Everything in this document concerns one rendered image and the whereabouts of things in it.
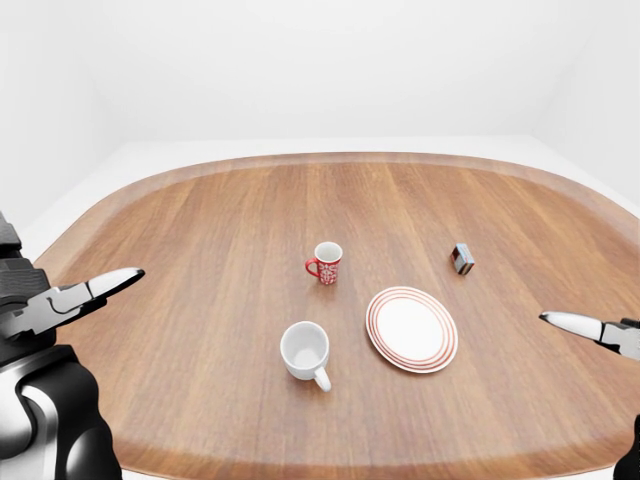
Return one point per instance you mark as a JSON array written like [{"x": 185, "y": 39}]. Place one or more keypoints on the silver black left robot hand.
[{"x": 55, "y": 305}]

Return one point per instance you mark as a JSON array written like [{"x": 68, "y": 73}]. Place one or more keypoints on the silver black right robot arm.
[{"x": 630, "y": 455}]

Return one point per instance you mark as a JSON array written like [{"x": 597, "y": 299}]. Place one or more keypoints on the white plate with red rings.
[{"x": 411, "y": 330}]

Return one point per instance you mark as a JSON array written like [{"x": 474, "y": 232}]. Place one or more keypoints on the red patterned mug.
[{"x": 328, "y": 272}]

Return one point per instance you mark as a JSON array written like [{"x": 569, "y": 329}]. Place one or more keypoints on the plain white mug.
[{"x": 304, "y": 350}]

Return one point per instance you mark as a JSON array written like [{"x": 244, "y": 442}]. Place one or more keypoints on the small printed box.
[{"x": 462, "y": 259}]

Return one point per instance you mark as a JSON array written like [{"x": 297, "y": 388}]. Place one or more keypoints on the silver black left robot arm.
[{"x": 75, "y": 415}]

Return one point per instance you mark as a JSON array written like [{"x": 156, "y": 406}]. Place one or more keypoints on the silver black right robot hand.
[{"x": 585, "y": 327}]

